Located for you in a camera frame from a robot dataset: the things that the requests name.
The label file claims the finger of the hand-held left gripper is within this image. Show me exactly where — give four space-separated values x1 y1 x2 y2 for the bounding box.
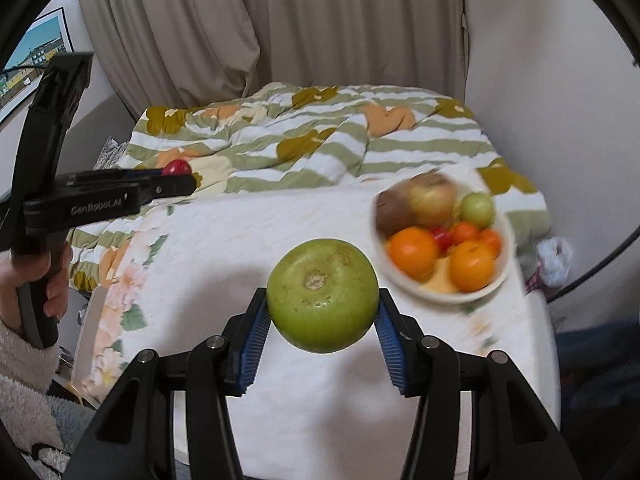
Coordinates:
120 168 168 181
136 174 199 203

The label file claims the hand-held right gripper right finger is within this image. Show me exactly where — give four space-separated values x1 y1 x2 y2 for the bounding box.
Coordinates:
374 287 583 480

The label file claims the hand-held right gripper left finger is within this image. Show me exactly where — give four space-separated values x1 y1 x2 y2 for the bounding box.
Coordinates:
65 287 274 480

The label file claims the cream oval bowl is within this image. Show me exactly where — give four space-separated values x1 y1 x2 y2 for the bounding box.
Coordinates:
370 172 516 305

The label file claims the large green fruit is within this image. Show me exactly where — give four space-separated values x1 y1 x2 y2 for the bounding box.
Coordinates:
266 238 380 354

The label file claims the large orange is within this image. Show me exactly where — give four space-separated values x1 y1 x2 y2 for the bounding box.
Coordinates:
387 226 441 278

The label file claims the small orange mandarin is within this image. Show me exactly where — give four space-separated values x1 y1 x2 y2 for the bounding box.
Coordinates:
451 221 481 246
479 230 502 260
450 240 496 292

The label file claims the brown kiwi with green sticker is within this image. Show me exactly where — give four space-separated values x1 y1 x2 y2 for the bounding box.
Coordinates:
376 187 416 236

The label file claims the person's left forearm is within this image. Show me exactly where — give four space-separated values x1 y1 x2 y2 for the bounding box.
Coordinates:
0 316 67 456

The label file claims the person's left hand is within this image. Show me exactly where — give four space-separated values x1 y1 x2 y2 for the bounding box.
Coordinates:
0 242 74 323

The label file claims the grey patterned cloth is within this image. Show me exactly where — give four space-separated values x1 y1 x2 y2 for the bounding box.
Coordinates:
94 139 128 172

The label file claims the white floral tablecloth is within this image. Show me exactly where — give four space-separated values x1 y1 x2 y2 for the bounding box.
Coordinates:
82 170 556 480

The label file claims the green striped floral blanket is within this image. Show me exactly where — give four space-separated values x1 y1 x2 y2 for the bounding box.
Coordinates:
67 82 553 291

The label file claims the yellow apple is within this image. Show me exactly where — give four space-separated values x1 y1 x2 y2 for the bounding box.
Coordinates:
407 172 458 230

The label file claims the small green fruit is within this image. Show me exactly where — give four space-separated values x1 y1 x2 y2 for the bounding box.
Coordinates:
460 192 496 230

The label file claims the white plastic bag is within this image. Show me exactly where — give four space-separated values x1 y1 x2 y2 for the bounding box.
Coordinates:
522 237 574 294

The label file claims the dark blue cloth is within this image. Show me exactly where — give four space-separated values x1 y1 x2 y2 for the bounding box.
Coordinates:
552 305 640 441

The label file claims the beige curtain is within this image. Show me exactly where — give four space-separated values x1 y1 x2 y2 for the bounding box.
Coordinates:
75 0 471 123

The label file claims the framed wall picture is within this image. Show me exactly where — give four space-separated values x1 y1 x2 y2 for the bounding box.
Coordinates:
0 6 76 122

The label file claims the black cable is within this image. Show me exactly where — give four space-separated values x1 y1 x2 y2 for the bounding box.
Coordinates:
547 225 640 306

